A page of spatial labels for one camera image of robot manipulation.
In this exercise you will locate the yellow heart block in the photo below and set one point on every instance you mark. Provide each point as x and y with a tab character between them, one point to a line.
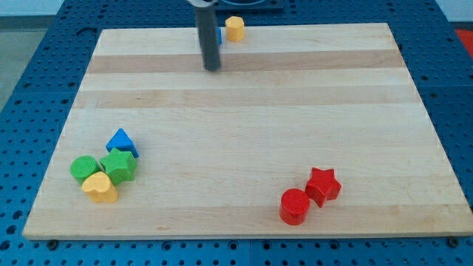
99	188

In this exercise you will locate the yellow hexagon block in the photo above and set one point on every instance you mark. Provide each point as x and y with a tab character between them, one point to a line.
235	28

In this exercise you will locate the blue block behind rod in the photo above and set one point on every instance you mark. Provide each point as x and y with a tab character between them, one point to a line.
219	36

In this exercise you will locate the blue triangle block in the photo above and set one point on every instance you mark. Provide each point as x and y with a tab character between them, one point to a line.
121	141

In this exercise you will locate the red cylinder block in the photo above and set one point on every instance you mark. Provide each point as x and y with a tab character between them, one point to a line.
294	205

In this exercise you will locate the green star block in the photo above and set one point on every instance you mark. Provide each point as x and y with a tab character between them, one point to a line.
119	165

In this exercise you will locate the red star block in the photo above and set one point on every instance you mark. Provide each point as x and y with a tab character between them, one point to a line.
322	186

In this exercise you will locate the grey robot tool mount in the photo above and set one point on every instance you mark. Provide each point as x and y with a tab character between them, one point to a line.
202	3

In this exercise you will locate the green cylinder block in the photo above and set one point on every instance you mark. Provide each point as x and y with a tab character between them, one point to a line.
83	167

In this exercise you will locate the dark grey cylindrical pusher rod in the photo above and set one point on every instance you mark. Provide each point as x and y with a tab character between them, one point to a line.
206	23

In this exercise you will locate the wooden board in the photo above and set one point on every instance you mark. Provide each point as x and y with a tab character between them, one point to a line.
217	150

